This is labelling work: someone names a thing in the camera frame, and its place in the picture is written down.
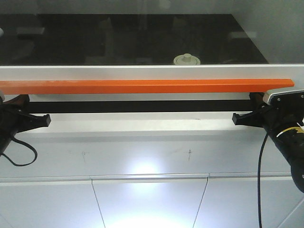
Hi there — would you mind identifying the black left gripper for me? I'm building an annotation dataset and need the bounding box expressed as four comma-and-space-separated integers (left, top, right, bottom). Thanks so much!
0, 95, 51, 157

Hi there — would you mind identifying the white base cabinet with doors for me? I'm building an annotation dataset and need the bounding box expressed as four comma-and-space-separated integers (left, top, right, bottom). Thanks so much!
0, 113, 304, 228

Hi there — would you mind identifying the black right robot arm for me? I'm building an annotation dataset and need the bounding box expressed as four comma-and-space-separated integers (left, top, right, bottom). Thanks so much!
232, 91, 304, 192

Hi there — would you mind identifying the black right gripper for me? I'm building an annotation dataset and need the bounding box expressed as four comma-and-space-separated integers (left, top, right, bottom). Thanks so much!
232, 92, 304, 138

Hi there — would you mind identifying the black left camera cable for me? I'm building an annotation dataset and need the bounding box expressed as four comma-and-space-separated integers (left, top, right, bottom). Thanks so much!
1, 137, 38, 166

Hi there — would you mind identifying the white fume hood sash frame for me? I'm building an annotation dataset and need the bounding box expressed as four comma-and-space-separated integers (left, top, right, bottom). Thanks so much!
0, 64, 304, 101

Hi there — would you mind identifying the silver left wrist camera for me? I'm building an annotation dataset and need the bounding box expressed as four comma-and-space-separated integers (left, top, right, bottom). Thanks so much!
0, 91, 5, 102

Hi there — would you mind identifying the glass jar with beige lid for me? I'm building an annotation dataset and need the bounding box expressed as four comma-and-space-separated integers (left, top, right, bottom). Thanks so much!
173, 53, 200, 65

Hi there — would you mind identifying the orange sash handle bar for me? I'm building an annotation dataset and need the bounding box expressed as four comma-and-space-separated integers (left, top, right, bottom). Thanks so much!
0, 78, 295, 95

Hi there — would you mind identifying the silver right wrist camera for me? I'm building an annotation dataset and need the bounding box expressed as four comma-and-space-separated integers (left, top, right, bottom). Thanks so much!
262, 87, 304, 106

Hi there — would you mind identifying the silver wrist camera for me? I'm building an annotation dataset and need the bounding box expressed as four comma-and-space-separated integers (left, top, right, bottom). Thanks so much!
262, 87, 304, 106
0, 91, 5, 102

